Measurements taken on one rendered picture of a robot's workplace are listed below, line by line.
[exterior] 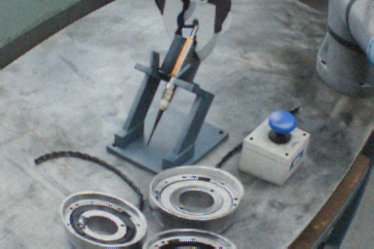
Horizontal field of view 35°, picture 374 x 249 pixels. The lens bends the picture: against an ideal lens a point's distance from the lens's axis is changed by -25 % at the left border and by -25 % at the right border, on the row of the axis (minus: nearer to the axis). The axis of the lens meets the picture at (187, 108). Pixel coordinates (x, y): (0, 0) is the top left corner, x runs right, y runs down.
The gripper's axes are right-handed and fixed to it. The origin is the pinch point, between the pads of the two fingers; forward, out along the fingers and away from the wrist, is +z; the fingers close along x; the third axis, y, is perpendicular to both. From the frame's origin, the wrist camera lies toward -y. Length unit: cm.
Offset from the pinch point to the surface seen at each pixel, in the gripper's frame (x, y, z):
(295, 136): -15.1, 3.5, 7.7
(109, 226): -5.7, -23.0, 10.7
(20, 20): 147, 101, 73
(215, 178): -10.2, -8.1, 9.2
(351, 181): -21, 40, 37
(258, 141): -11.4, -0.6, 7.7
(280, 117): -13.0, 1.6, 4.7
